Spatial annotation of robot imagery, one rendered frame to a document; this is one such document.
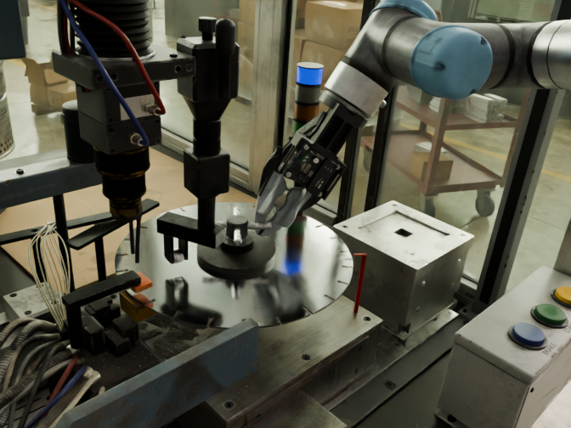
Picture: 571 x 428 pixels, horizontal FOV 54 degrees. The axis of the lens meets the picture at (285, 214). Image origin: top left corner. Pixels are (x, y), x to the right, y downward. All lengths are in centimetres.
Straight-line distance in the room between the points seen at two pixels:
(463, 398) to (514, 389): 8
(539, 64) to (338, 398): 52
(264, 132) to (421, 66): 78
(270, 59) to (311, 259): 64
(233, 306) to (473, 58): 39
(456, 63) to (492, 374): 40
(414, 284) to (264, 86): 64
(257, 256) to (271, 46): 66
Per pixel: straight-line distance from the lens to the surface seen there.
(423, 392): 92
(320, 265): 78
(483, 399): 83
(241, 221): 76
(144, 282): 70
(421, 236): 101
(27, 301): 84
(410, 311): 96
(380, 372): 91
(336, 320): 85
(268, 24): 131
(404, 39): 67
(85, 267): 115
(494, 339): 81
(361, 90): 71
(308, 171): 72
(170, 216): 72
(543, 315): 87
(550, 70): 68
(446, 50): 62
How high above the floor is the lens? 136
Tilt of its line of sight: 27 degrees down
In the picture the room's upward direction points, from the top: 4 degrees clockwise
